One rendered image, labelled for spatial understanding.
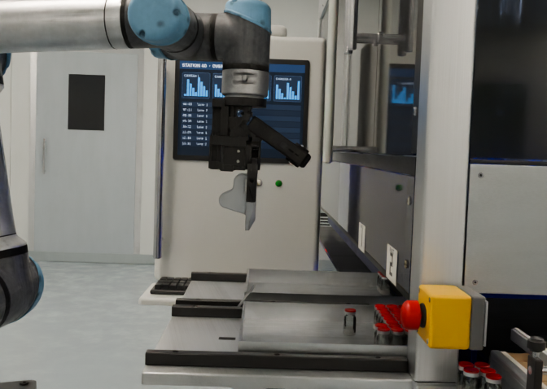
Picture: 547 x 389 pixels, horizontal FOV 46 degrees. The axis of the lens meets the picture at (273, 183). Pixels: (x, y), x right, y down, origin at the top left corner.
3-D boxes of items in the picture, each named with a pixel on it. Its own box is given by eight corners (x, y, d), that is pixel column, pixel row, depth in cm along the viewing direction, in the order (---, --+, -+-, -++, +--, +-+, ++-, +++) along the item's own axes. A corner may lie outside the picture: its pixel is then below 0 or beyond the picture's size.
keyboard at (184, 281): (294, 287, 190) (294, 279, 190) (295, 299, 176) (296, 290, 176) (158, 283, 190) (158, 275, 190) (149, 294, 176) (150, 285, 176)
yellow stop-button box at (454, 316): (466, 334, 92) (469, 285, 91) (483, 351, 84) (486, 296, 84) (413, 334, 92) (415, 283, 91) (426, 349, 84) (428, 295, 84)
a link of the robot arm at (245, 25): (225, 6, 108) (275, 8, 107) (222, 73, 108) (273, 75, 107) (215, -5, 100) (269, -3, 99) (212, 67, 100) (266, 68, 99)
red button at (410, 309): (424, 325, 90) (426, 297, 90) (432, 334, 86) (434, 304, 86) (397, 325, 90) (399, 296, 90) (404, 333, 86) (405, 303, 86)
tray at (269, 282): (383, 286, 160) (384, 273, 160) (406, 313, 134) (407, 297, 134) (247, 282, 160) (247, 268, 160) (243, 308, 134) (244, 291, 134)
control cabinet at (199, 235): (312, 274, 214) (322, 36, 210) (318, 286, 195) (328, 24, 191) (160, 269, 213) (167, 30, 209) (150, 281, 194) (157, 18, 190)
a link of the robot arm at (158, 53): (139, 0, 98) (210, 2, 96) (160, 15, 109) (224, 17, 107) (137, 53, 98) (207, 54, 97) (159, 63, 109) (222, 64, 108)
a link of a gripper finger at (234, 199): (218, 229, 105) (220, 172, 104) (254, 230, 105) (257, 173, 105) (216, 231, 102) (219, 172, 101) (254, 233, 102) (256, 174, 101)
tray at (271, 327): (416, 324, 126) (417, 306, 126) (455, 369, 101) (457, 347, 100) (242, 318, 126) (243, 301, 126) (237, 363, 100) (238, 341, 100)
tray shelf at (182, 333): (379, 290, 165) (379, 282, 165) (464, 393, 96) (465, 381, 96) (192, 284, 165) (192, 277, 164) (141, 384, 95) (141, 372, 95)
